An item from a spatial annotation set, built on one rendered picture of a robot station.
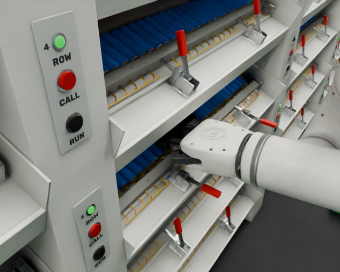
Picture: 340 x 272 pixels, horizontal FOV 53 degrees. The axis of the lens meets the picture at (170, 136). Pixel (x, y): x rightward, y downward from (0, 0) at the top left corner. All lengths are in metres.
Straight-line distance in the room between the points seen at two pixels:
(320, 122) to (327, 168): 0.11
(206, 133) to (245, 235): 0.68
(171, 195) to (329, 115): 0.29
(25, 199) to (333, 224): 1.13
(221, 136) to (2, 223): 0.35
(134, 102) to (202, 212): 0.44
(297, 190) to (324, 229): 0.81
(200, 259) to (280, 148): 0.55
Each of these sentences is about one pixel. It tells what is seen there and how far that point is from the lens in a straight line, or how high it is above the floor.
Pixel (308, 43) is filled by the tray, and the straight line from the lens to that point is 1.36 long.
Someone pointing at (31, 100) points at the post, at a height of 0.79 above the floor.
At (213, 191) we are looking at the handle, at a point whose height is 0.51.
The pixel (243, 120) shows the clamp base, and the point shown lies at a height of 0.50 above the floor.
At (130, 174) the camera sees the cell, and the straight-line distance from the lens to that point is 0.59.
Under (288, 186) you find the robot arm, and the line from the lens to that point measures 0.51.
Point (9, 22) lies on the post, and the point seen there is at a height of 0.85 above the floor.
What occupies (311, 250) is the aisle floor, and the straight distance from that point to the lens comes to 1.23.
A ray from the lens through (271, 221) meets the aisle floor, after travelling 1.27.
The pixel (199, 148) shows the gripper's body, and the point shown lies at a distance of 0.54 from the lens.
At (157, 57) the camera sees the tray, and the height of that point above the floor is 0.73.
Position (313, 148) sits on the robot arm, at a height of 0.63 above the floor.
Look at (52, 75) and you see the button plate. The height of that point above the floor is 0.80.
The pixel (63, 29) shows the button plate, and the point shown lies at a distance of 0.30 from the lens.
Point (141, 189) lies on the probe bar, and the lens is 0.57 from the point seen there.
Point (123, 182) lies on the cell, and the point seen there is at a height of 0.53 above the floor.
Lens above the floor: 0.92
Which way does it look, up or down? 35 degrees down
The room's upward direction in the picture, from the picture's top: straight up
